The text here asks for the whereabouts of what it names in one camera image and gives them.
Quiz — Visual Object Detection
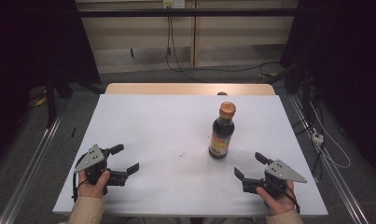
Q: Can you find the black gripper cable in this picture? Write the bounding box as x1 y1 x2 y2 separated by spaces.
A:
71 153 88 203
281 183 301 215

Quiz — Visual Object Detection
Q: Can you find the dark curtain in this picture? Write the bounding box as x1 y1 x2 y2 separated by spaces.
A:
279 0 376 176
0 0 102 171

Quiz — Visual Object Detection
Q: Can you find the dark sauce bottle orange cap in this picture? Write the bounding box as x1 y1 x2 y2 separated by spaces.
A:
208 101 237 161

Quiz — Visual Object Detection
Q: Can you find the white board table cover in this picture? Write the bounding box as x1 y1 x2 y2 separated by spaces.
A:
52 93 329 217

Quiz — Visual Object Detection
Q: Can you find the black hanging cable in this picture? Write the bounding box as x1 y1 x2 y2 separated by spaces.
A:
164 15 206 84

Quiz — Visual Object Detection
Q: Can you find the white wall socket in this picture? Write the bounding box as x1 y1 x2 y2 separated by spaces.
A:
162 0 186 9

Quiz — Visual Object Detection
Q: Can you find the person's right hand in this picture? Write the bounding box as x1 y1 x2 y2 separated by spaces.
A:
256 180 298 217

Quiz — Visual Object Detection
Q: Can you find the person's left hand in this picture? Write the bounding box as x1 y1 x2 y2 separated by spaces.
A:
77 169 111 200

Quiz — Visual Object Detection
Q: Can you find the white floor cable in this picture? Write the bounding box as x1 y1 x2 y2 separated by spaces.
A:
309 102 352 170

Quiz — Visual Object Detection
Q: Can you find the white power strip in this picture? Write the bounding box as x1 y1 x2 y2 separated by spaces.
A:
312 133 325 146

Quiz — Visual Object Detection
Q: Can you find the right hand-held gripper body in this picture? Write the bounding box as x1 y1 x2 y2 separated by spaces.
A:
262 158 308 200

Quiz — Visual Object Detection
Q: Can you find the light wooden table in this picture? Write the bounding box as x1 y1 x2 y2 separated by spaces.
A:
104 82 276 96

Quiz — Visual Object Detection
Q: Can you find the black metal stand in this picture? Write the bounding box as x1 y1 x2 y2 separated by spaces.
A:
43 70 106 129
263 58 315 126

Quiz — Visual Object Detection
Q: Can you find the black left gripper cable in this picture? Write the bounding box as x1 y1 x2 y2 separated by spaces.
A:
71 153 88 203

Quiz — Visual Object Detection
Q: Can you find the black horizontal metal bar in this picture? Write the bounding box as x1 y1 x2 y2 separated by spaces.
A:
77 8 299 19

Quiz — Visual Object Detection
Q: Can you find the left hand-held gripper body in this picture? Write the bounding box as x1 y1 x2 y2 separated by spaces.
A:
74 143 117 196

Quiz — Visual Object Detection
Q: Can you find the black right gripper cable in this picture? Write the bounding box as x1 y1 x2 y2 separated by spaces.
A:
281 183 301 215

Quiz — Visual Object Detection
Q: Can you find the aluminium floor rail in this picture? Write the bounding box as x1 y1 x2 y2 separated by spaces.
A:
0 114 64 224
288 94 370 224

